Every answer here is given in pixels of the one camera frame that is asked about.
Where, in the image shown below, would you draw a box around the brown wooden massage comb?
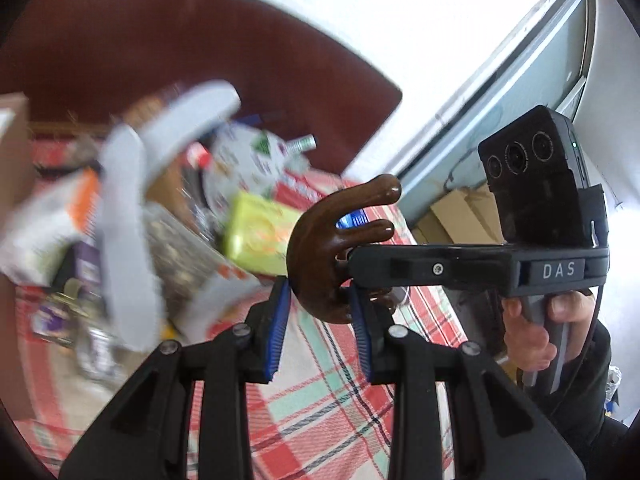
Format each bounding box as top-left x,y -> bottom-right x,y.
286,174 -> 401,324

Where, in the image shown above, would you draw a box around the black sleeved right forearm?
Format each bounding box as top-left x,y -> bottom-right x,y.
536,323 -> 634,479

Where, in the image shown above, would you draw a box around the person right hand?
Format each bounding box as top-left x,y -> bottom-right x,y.
501,292 -> 596,372

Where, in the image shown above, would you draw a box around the blue medicine box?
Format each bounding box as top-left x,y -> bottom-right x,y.
336,209 -> 369,229

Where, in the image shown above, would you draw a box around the large red box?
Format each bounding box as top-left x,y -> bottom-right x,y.
272,168 -> 347,211

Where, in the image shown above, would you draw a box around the stacked cardboard boxes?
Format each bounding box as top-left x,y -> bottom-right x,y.
411,184 -> 504,245

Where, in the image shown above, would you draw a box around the yellow green medicine box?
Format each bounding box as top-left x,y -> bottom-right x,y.
222,192 -> 303,276

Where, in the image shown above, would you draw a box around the red plaid bed sheet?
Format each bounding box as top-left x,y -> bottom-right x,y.
12,136 -> 469,480

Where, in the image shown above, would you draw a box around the green white tube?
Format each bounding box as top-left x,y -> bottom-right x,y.
285,134 -> 317,155

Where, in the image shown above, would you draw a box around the white patterned pouch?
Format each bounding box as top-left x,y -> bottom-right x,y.
203,122 -> 288,216

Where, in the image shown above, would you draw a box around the orange white medicine box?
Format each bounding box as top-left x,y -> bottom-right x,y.
1,167 -> 101,287

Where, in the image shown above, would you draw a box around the dark brown headboard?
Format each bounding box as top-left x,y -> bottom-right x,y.
1,0 -> 401,174

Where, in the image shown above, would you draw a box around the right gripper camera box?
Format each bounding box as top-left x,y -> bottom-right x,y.
478,105 -> 608,248

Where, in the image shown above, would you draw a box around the grey door frame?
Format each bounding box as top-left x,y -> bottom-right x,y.
394,0 -> 596,226

